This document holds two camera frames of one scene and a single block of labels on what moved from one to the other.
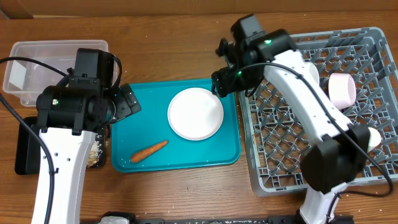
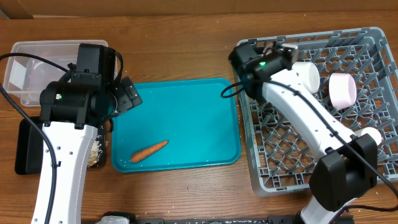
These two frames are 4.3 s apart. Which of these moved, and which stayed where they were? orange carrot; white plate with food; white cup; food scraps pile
Moved: white plate with food
Stayed: food scraps pile; orange carrot; white cup
